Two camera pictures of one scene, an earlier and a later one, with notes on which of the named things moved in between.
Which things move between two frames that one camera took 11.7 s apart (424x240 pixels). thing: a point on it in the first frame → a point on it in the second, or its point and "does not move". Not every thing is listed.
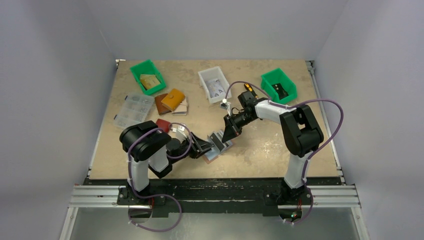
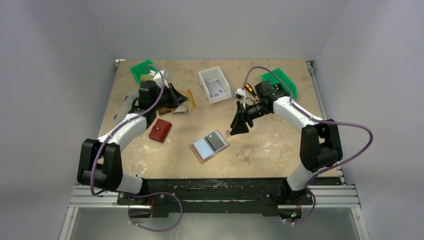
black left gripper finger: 206,148 → 180,98
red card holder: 163,124 does not move
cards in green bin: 149,81 does not move
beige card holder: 181,110 does not move
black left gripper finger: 202,144 → 172,96
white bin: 214,84 does not move
